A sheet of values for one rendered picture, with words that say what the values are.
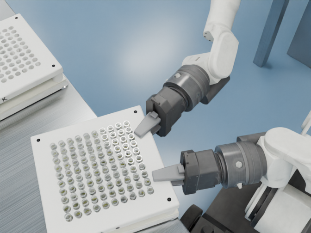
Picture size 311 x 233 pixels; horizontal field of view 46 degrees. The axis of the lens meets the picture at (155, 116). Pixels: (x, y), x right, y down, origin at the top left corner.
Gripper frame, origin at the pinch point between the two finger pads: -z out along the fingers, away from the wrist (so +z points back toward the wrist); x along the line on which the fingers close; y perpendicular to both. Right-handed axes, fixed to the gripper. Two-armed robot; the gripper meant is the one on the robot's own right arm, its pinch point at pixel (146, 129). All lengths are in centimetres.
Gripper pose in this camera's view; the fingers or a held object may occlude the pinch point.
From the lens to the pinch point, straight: 78.5
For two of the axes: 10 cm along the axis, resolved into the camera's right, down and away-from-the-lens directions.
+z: 6.3, -6.5, 4.3
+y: -7.8, -5.2, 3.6
